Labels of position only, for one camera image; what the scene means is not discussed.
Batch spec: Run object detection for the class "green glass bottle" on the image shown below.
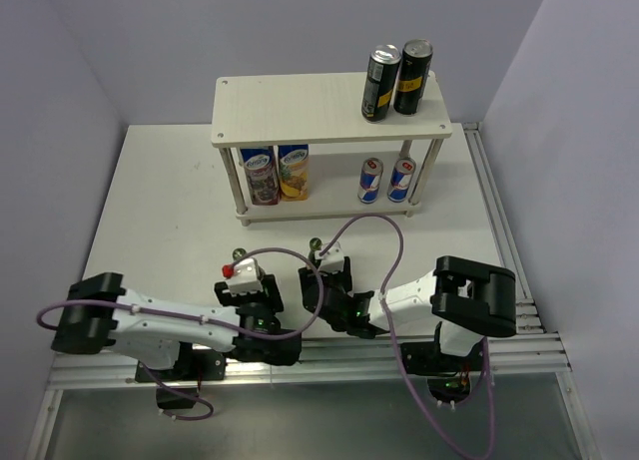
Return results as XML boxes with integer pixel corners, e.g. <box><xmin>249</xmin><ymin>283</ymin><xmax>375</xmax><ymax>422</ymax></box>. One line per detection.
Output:
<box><xmin>232</xmin><ymin>247</ymin><xmax>247</xmax><ymax>261</ymax></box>
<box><xmin>309</xmin><ymin>237</ymin><xmax>322</xmax><ymax>261</ymax></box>

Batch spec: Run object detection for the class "blue silver can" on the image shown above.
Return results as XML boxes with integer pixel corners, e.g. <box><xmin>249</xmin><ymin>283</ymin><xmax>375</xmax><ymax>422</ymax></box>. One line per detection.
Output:
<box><xmin>357</xmin><ymin>158</ymin><xmax>383</xmax><ymax>204</ymax></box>
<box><xmin>387</xmin><ymin>157</ymin><xmax>416</xmax><ymax>203</ymax></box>

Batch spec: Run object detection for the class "black can silver top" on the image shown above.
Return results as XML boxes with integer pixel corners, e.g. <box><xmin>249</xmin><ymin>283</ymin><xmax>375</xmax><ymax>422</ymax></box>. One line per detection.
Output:
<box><xmin>361</xmin><ymin>44</ymin><xmax>401</xmax><ymax>122</ymax></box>

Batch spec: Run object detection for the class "black can yellow label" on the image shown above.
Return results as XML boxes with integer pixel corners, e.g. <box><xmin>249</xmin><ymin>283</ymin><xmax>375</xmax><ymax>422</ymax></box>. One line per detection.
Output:
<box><xmin>393</xmin><ymin>39</ymin><xmax>433</xmax><ymax>116</ymax></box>

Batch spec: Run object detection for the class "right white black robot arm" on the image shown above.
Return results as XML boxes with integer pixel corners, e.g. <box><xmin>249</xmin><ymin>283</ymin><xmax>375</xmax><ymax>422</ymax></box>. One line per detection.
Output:
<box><xmin>319</xmin><ymin>255</ymin><xmax>517</xmax><ymax>376</ymax></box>

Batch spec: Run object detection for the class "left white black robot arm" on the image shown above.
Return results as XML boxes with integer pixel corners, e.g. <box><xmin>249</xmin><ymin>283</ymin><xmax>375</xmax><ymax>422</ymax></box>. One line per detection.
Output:
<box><xmin>51</xmin><ymin>272</ymin><xmax>302</xmax><ymax>379</ymax></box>

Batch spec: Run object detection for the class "white two-tier wooden shelf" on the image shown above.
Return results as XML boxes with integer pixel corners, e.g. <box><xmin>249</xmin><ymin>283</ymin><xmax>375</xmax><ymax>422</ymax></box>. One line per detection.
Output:
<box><xmin>212</xmin><ymin>73</ymin><xmax>453</xmax><ymax>226</ymax></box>

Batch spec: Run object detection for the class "yellow pineapple juice carton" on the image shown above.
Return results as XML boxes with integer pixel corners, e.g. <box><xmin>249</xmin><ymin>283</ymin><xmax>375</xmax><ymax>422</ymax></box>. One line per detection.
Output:
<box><xmin>278</xmin><ymin>145</ymin><xmax>309</xmax><ymax>202</ymax></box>

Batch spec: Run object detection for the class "red berry juice carton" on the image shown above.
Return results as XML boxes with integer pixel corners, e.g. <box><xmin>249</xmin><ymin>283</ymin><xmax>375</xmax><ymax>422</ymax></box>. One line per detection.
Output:
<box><xmin>240</xmin><ymin>146</ymin><xmax>280</xmax><ymax>206</ymax></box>

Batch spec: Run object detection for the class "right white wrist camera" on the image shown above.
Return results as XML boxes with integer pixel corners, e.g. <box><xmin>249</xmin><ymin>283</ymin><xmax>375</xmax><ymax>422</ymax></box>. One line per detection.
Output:
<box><xmin>315</xmin><ymin>241</ymin><xmax>345</xmax><ymax>274</ymax></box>

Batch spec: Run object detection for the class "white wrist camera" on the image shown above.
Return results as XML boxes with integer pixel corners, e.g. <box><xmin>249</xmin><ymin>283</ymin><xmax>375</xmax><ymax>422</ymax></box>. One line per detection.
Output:
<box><xmin>315</xmin><ymin>241</ymin><xmax>345</xmax><ymax>274</ymax></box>
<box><xmin>222</xmin><ymin>257</ymin><xmax>264</xmax><ymax>295</ymax></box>

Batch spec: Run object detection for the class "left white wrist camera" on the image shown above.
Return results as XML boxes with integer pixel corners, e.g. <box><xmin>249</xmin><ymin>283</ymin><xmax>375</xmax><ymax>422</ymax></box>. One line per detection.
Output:
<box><xmin>222</xmin><ymin>257</ymin><xmax>264</xmax><ymax>295</ymax></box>

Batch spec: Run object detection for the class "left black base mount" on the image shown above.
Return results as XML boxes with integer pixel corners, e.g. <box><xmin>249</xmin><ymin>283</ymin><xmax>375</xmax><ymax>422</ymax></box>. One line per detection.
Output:
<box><xmin>135</xmin><ymin>349</ymin><xmax>227</xmax><ymax>421</ymax></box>

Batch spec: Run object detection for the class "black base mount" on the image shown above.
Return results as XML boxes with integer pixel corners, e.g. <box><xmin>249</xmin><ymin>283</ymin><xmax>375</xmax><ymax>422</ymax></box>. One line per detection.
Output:
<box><xmin>399</xmin><ymin>341</ymin><xmax>486</xmax><ymax>407</ymax></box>
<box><xmin>135</xmin><ymin>349</ymin><xmax>227</xmax><ymax>421</ymax></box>

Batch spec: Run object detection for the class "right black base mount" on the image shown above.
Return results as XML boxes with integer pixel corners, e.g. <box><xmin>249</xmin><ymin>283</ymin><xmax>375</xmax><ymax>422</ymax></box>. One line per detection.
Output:
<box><xmin>399</xmin><ymin>341</ymin><xmax>486</xmax><ymax>407</ymax></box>

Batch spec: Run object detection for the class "aluminium front rail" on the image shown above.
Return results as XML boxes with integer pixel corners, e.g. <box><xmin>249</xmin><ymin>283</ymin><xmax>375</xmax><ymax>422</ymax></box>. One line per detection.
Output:
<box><xmin>46</xmin><ymin>333</ymin><xmax>571</xmax><ymax>391</ymax></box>

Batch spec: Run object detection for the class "aluminium rail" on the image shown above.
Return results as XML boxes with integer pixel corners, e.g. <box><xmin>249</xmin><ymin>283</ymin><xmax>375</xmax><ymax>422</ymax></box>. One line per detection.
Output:
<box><xmin>46</xmin><ymin>333</ymin><xmax>571</xmax><ymax>391</ymax></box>
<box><xmin>462</xmin><ymin>123</ymin><xmax>546</xmax><ymax>334</ymax></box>

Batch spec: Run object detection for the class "aluminium right side rail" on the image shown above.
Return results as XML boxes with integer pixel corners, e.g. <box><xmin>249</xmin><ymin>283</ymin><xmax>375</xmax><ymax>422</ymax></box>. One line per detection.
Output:
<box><xmin>462</xmin><ymin>123</ymin><xmax>546</xmax><ymax>334</ymax></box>

